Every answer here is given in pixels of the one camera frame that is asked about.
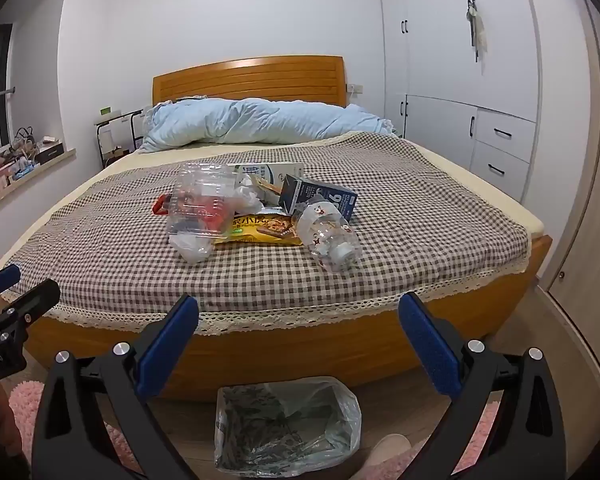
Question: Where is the cream bed sheet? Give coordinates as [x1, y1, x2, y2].
[0, 132, 541, 281]

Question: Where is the white wardrobe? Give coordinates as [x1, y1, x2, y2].
[375, 0, 543, 206]

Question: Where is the leaf-print trash bin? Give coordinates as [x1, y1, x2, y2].
[214, 376, 363, 478]

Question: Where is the beige windowsill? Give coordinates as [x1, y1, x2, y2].
[0, 147, 76, 218]

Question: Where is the light wooden door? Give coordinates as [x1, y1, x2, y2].
[540, 0, 600, 341]

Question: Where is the yellow snack packet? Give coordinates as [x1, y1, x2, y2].
[214, 212, 305, 248]

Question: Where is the light blue duvet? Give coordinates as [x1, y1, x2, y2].
[139, 97, 398, 155]

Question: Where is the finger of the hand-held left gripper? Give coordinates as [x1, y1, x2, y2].
[0, 280, 62, 335]
[0, 264, 22, 306]

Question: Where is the printed clear plastic bottle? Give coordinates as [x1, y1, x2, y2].
[296, 199, 363, 273]

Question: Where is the clear bin liner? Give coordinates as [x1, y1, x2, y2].
[214, 376, 363, 478]

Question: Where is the person's left hand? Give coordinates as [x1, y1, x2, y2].
[0, 384, 31, 480]

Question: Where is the dark blue carton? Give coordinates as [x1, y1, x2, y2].
[279, 174, 358, 218]

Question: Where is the clear plastic clamshell box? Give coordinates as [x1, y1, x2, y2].
[166, 190, 233, 241]

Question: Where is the black box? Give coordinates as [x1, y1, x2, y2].
[34, 141, 66, 165]

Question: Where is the black metal bedside rack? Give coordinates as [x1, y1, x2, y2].
[94, 109, 146, 168]

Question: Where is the white wardrobe drawer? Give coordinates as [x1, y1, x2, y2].
[475, 107, 537, 163]
[470, 140, 531, 192]

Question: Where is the white milk carton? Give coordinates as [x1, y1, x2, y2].
[227, 162, 305, 198]

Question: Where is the white plastic bag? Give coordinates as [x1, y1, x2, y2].
[169, 230, 216, 265]

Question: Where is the beige slipper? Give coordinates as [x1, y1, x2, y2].
[357, 432, 413, 480]

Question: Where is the pile of pink boxes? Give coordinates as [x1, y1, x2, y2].
[0, 127, 43, 201]

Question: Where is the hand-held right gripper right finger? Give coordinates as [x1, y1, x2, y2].
[397, 291, 567, 480]

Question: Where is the wooden bed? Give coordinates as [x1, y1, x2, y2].
[0, 55, 553, 403]

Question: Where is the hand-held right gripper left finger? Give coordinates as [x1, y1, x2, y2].
[31, 293, 201, 480]

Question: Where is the pink fluffy rug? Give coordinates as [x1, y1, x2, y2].
[7, 380, 501, 480]

